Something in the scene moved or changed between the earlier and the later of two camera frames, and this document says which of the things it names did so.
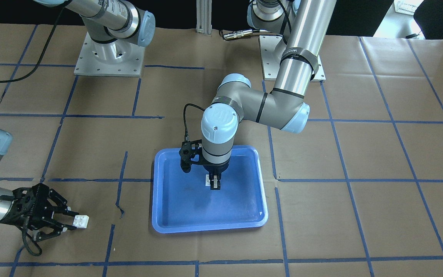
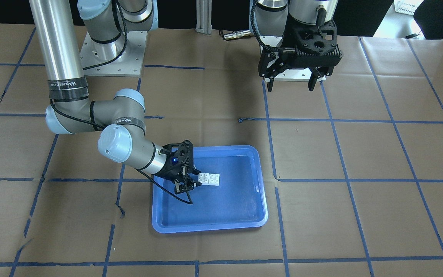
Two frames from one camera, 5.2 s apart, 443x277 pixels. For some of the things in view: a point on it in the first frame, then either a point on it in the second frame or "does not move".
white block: x=81 y=221 → x=203 y=178
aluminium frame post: x=204 y=11 does not move
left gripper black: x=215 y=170 → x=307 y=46
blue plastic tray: x=181 y=202 does not move
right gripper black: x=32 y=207 → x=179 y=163
